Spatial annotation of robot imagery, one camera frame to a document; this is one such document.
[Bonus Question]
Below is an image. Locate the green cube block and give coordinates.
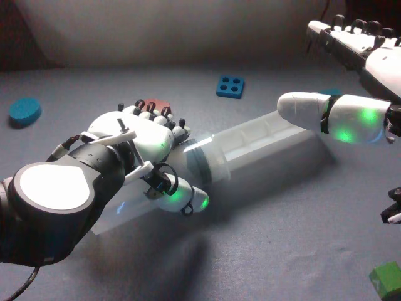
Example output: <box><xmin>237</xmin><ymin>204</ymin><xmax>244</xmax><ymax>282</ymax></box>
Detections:
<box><xmin>368</xmin><ymin>261</ymin><xmax>401</xmax><ymax>301</ymax></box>

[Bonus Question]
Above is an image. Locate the white backdrop sheet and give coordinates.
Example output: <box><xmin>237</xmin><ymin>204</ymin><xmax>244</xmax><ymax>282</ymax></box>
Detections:
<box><xmin>15</xmin><ymin>0</ymin><xmax>345</xmax><ymax>68</ymax></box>

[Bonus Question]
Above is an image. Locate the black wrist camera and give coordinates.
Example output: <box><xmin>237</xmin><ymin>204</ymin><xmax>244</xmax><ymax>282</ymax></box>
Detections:
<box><xmin>380</xmin><ymin>187</ymin><xmax>401</xmax><ymax>225</ymax></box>
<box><xmin>143</xmin><ymin>162</ymin><xmax>179</xmax><ymax>200</ymax></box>

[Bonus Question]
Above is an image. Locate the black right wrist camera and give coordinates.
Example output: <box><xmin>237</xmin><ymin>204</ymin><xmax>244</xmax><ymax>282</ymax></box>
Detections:
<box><xmin>380</xmin><ymin>187</ymin><xmax>401</xmax><ymax>225</ymax></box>

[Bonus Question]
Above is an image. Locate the large translucent plastic syringe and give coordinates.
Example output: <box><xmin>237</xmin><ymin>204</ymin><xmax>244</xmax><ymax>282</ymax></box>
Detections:
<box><xmin>92</xmin><ymin>111</ymin><xmax>330</xmax><ymax>236</ymax></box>

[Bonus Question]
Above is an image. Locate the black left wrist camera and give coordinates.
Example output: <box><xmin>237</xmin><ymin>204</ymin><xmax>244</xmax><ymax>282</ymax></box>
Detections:
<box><xmin>143</xmin><ymin>162</ymin><xmax>179</xmax><ymax>200</ymax></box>

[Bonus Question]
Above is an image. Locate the red heart block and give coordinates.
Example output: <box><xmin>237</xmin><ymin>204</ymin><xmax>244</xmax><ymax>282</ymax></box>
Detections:
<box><xmin>142</xmin><ymin>98</ymin><xmax>174</xmax><ymax>117</ymax></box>

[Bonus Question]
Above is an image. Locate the blue-grey table cloth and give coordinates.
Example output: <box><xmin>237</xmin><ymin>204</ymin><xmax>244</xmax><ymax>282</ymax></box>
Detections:
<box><xmin>0</xmin><ymin>64</ymin><xmax>401</xmax><ymax>301</ymax></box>

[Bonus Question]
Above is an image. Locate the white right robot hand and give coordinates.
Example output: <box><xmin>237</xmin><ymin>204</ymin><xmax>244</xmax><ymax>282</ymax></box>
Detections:
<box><xmin>277</xmin><ymin>14</ymin><xmax>401</xmax><ymax>145</ymax></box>

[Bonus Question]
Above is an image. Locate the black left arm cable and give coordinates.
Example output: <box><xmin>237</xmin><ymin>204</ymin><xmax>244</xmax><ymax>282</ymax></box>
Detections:
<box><xmin>0</xmin><ymin>265</ymin><xmax>41</xmax><ymax>301</ymax></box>

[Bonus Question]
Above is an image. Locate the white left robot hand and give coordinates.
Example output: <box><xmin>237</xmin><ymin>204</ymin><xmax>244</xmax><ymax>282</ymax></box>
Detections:
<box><xmin>80</xmin><ymin>99</ymin><xmax>210</xmax><ymax>217</ymax></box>

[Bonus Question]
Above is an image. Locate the white left camera bracket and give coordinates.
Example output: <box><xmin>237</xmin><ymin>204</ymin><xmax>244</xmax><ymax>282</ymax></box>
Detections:
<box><xmin>80</xmin><ymin>117</ymin><xmax>154</xmax><ymax>186</ymax></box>

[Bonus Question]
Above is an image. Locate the teal round disc block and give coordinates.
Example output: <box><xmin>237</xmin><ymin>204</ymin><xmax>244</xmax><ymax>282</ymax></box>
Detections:
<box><xmin>8</xmin><ymin>97</ymin><xmax>43</xmax><ymax>128</ymax></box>

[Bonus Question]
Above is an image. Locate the blue square four-hole block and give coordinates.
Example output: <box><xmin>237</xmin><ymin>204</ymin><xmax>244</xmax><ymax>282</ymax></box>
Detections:
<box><xmin>216</xmin><ymin>75</ymin><xmax>246</xmax><ymax>100</ymax></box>

